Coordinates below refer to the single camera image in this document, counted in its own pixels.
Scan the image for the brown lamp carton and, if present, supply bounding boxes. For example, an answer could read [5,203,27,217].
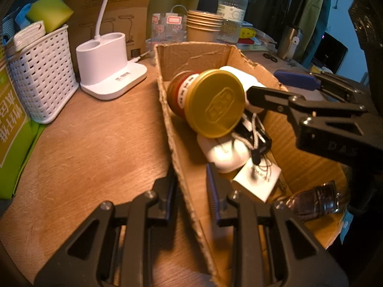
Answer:
[63,0,155,62]

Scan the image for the blue cloth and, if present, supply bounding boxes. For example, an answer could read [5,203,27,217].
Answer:
[14,3,33,29]

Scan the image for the white woven plastic basket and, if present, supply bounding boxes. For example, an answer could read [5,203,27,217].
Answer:
[6,24,80,124]

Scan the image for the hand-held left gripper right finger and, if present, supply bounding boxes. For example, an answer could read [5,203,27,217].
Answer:
[205,163,349,287]

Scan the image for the white earbuds case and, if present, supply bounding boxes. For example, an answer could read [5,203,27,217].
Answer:
[197,133,251,174]

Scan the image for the clear water bottle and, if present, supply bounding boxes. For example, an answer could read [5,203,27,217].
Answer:
[216,0,249,44]

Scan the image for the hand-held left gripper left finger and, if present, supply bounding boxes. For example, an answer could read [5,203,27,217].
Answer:
[34,167,180,287]

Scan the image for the teal curtain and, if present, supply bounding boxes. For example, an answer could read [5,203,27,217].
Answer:
[314,0,335,51]

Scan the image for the black computer monitor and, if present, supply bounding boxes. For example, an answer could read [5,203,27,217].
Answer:
[311,32,349,74]

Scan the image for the white pill bottle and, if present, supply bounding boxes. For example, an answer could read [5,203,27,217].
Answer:
[220,66,267,114]

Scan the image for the stack of brown paper cups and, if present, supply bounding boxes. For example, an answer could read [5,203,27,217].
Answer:
[186,10,224,43]

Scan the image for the green tissue packet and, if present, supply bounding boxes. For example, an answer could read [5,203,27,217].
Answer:
[0,40,45,199]

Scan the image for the cardboard box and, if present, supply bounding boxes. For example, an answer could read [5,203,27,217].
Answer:
[153,42,349,287]

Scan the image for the jar with gold lid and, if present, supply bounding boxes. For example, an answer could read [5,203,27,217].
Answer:
[167,69,246,139]

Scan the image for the white folded cloth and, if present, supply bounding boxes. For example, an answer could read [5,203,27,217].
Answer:
[12,20,47,51]

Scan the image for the white wall charger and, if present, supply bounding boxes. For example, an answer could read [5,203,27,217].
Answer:
[232,158,282,203]

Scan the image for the white desk lamp base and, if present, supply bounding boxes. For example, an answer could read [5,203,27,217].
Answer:
[75,0,148,100]

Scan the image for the steel tumbler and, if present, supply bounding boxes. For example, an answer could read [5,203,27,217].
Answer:
[277,25,303,62]

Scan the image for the small dark glass bottle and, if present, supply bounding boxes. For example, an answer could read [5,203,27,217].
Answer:
[283,181,344,222]

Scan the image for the white charging cable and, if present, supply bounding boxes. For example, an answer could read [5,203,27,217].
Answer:
[169,5,189,17]

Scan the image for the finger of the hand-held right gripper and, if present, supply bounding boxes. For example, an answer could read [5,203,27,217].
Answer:
[274,69,372,106]
[247,86,369,162]

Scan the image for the clear patterned pouch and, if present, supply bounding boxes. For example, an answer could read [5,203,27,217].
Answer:
[151,13,188,43]

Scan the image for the yellow-green sponge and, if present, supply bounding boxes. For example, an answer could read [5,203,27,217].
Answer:
[25,0,74,33]

